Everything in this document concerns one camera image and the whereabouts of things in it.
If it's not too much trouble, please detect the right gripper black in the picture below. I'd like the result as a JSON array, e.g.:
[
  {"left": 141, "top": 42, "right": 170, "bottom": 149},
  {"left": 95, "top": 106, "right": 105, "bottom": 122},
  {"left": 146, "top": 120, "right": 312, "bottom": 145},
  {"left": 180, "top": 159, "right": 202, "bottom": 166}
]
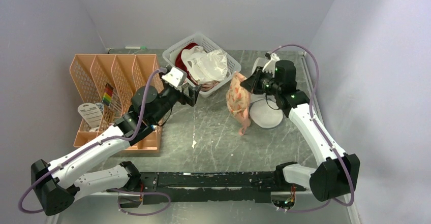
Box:
[{"left": 241, "top": 66, "right": 282, "bottom": 96}]

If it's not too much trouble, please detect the floral mesh laundry bag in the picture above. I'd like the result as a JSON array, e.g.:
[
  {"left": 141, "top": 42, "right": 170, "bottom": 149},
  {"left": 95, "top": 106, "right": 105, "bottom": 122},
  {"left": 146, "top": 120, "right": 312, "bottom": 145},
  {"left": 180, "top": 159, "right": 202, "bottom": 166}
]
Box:
[{"left": 226, "top": 72, "right": 251, "bottom": 136}]

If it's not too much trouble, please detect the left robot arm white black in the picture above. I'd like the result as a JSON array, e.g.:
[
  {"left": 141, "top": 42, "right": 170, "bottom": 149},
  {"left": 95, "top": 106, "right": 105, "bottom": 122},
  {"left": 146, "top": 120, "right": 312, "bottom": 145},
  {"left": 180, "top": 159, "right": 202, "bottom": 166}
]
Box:
[{"left": 31, "top": 82, "right": 201, "bottom": 216}]

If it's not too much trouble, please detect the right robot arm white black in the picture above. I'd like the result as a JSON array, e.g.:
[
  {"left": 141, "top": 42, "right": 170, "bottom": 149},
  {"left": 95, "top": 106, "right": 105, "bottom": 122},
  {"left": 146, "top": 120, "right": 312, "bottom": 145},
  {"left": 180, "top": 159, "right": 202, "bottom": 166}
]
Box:
[{"left": 240, "top": 60, "right": 360, "bottom": 205}]

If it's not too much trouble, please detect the pink beige bra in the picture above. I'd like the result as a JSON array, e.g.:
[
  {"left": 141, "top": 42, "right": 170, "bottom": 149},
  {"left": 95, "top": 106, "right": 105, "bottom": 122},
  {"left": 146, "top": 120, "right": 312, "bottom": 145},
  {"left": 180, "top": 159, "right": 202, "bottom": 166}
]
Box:
[{"left": 198, "top": 81, "right": 220, "bottom": 92}]

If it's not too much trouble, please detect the cylindrical white mesh laundry bag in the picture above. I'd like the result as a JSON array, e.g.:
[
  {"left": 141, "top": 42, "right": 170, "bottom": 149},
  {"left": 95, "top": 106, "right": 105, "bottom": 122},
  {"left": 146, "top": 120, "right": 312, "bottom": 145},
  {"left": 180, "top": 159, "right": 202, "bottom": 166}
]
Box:
[{"left": 251, "top": 57, "right": 269, "bottom": 74}]

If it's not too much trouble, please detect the red velvet garment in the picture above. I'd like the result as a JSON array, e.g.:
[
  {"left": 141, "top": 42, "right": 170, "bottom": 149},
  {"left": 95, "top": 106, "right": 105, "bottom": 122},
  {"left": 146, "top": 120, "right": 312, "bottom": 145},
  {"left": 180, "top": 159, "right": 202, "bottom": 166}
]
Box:
[{"left": 175, "top": 43, "right": 198, "bottom": 78}]

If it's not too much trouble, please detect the white satin garment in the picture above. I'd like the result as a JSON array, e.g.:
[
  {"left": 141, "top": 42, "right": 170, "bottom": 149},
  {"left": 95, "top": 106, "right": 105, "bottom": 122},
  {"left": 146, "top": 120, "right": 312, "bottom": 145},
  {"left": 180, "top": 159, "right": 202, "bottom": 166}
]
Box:
[{"left": 180, "top": 46, "right": 228, "bottom": 85}]

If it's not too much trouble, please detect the white green marker pen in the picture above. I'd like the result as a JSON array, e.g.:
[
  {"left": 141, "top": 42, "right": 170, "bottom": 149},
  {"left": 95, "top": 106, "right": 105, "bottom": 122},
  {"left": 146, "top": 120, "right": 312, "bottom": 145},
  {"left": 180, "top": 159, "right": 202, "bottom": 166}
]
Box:
[{"left": 125, "top": 46, "right": 147, "bottom": 50}]

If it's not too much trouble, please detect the orange plastic file organizer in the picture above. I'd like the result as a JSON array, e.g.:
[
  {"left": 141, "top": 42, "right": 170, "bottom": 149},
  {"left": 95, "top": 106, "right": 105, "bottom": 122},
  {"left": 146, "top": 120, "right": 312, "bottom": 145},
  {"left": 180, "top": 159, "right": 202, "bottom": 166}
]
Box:
[{"left": 70, "top": 54, "right": 160, "bottom": 148}]

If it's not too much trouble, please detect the rainbow colour swatch card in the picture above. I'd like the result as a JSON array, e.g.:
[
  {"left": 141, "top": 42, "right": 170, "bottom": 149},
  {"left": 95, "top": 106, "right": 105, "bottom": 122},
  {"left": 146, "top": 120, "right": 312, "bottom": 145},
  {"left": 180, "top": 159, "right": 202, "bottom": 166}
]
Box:
[{"left": 101, "top": 83, "right": 114, "bottom": 106}]

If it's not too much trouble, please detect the white paper tag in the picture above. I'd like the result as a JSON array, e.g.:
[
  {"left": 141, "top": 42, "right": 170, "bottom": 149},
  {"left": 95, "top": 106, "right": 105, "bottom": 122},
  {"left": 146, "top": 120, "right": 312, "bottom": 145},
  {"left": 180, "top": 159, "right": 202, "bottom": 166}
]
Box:
[{"left": 77, "top": 103, "right": 103, "bottom": 129}]

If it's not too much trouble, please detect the left wrist camera silver box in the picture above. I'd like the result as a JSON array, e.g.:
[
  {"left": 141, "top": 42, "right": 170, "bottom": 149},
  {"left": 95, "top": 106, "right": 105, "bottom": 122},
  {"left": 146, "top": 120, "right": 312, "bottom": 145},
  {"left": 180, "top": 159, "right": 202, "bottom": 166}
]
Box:
[{"left": 161, "top": 67, "right": 187, "bottom": 88}]

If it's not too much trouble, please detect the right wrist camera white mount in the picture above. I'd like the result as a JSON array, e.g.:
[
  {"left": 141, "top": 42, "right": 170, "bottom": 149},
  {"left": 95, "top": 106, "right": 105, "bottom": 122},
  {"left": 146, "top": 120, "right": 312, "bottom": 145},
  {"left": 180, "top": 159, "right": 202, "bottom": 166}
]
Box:
[{"left": 262, "top": 53, "right": 280, "bottom": 74}]

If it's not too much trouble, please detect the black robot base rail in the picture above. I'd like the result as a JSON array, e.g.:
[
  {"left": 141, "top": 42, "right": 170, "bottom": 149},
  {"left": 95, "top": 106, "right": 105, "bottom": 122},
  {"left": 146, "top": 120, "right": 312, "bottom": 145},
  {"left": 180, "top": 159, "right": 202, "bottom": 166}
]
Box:
[{"left": 120, "top": 162, "right": 306, "bottom": 206}]

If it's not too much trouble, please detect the base purple cable loop left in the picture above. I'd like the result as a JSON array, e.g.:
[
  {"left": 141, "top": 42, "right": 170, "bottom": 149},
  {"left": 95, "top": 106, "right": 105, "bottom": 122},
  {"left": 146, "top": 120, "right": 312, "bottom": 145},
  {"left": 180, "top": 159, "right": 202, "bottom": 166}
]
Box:
[{"left": 111, "top": 190, "right": 173, "bottom": 216}]

